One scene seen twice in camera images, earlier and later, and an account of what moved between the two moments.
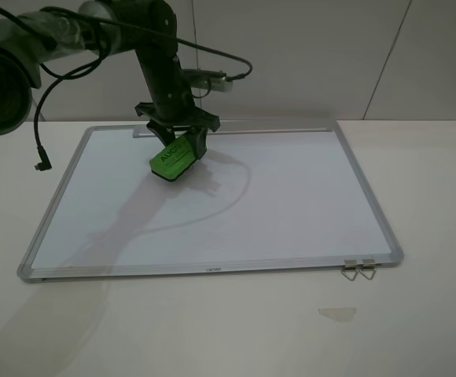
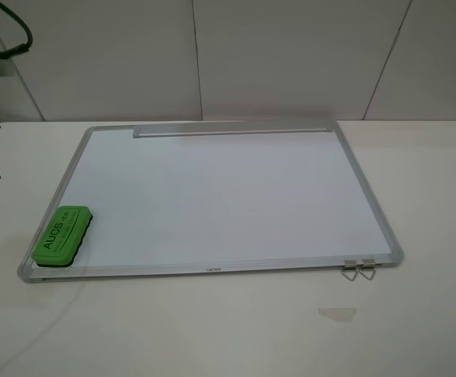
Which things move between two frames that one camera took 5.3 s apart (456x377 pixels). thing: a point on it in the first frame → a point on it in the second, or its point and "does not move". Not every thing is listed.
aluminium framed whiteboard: x=267 y=199 does not move
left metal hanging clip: x=350 y=265 does not move
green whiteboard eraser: x=175 y=158 → x=61 y=239
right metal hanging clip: x=368 y=265 does not move
